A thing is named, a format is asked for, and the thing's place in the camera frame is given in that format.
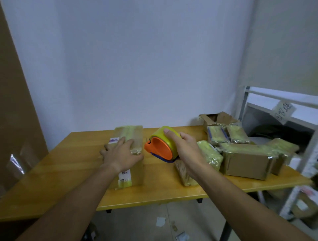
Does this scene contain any small box with 031 label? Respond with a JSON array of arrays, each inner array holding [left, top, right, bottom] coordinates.
[[196, 140, 224, 172]]

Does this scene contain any person's right forearm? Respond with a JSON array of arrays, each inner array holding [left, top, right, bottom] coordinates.
[[193, 163, 314, 241]]

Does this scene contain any taped box with label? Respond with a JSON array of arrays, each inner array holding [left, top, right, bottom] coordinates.
[[174, 159, 199, 187]]

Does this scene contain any handwritten paper sign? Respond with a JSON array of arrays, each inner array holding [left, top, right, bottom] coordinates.
[[269, 100, 297, 125]]

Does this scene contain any large pink label cardboard box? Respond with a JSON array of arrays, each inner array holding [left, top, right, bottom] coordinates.
[[108, 125, 145, 191]]

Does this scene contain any large brown cardboard sheet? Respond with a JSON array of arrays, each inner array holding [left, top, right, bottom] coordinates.
[[0, 5, 49, 200]]

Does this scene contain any row of cardboard boxes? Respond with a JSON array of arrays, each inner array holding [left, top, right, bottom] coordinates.
[[198, 111, 242, 133]]

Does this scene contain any person's left hand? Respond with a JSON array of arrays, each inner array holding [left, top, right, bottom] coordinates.
[[99, 136, 145, 174]]

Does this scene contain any white metal shelf rack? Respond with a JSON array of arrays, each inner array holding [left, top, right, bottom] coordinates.
[[234, 0, 318, 222]]

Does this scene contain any person's left forearm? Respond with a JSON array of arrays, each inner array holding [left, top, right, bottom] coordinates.
[[15, 163, 120, 241]]

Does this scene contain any orange dispenser with yellow tape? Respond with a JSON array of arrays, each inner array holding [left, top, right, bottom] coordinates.
[[144, 125, 182, 164]]

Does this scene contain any black bag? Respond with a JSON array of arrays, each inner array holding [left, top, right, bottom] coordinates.
[[250, 124, 311, 147]]

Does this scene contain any taped box with blue stripe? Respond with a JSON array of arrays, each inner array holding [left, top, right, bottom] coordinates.
[[206, 125, 231, 147]]

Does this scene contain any silver foil packet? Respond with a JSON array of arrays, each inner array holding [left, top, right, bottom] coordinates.
[[175, 231, 191, 241]]

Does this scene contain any yellow wooden table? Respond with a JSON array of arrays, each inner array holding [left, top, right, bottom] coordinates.
[[0, 125, 313, 222]]

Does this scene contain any person's right hand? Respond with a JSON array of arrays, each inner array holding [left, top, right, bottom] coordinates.
[[163, 128, 207, 179]]

